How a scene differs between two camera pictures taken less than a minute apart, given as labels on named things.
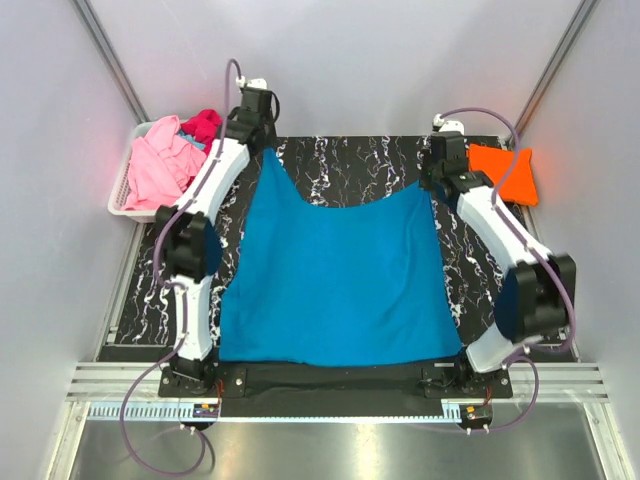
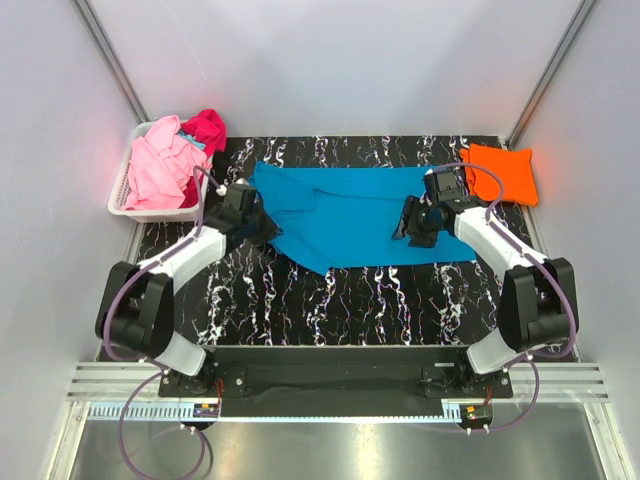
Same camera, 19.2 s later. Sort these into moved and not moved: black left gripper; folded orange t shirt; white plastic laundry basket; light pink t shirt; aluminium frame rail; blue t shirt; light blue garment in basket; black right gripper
Moved: black left gripper; black right gripper; blue t shirt
Not moved: aluminium frame rail; light pink t shirt; light blue garment in basket; folded orange t shirt; white plastic laundry basket
